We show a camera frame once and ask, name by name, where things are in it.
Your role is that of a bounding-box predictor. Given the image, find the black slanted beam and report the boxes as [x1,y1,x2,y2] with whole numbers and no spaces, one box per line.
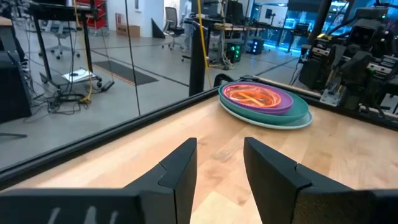
[307,0,333,45]

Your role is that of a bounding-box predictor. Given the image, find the black metal table frame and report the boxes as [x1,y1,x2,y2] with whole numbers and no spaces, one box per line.
[0,73,398,191]

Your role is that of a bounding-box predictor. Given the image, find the blue lit computer tower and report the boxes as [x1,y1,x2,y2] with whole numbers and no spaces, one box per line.
[248,37,265,56]

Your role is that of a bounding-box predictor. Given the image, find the green lit computer tower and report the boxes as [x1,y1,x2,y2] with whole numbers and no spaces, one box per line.
[226,41,244,65]

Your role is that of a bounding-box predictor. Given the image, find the small translucent orange plate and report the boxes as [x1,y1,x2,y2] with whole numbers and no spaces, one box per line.
[231,86,282,108]

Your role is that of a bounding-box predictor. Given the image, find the yellow floor cable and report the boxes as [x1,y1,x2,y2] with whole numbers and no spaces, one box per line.
[72,0,94,104]

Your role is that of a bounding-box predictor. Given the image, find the small translucent pink plate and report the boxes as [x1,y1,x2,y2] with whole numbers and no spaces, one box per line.
[223,83,282,108]

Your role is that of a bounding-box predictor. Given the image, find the large teal plastic plate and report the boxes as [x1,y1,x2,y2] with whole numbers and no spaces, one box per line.
[218,82,310,126]

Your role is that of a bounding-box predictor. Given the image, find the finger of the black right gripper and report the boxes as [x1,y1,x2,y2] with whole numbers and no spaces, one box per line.
[330,44,346,75]
[341,50,374,88]

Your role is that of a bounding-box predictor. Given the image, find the black equipment box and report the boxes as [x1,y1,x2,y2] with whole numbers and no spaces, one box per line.
[0,51,32,124]

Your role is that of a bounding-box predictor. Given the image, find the black wheeled stand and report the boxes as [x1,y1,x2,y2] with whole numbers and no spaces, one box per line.
[28,1,105,91]

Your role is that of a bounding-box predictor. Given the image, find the dark floor mat orange edge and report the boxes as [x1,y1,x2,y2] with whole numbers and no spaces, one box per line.
[92,60,159,87]

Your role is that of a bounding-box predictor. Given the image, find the cardboard box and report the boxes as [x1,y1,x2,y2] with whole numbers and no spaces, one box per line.
[115,12,141,39]

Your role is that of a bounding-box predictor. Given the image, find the red tool cabinet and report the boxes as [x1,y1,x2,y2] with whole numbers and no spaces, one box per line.
[76,0,107,30]

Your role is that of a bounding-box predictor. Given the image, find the white paper sheet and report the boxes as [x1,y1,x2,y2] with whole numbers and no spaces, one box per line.
[61,68,96,84]

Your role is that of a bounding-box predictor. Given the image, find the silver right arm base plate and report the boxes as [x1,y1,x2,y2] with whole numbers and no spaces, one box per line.
[319,76,343,107]

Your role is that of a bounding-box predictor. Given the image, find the black hanging cable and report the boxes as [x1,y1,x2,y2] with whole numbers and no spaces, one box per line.
[124,0,142,116]

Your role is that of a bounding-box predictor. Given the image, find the tangled black floor cables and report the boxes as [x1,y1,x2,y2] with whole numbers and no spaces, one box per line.
[29,88,93,115]

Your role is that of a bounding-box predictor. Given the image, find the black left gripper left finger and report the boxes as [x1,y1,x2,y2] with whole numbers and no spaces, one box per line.
[0,137,198,224]

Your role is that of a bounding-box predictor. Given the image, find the large light blue plate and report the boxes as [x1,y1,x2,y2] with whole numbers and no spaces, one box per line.
[219,98,313,131]

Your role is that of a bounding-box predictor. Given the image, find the large purple plastic plate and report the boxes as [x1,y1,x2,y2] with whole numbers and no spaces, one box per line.
[221,81,294,115]

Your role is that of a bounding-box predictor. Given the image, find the grey office chair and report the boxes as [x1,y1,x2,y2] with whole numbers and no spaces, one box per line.
[45,18,82,60]

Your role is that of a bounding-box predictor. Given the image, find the person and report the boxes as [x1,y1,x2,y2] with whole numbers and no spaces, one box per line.
[181,0,196,53]

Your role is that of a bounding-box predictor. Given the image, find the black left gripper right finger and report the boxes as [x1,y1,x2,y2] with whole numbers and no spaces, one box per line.
[243,136,398,224]

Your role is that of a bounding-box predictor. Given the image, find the yellow hanging cable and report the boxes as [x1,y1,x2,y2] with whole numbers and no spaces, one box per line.
[195,0,215,90]

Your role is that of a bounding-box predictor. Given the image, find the black stand post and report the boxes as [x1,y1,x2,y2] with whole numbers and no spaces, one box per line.
[183,19,208,96]

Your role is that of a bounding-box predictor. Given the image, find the black office chair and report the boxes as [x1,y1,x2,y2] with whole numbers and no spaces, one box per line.
[161,6,187,51]

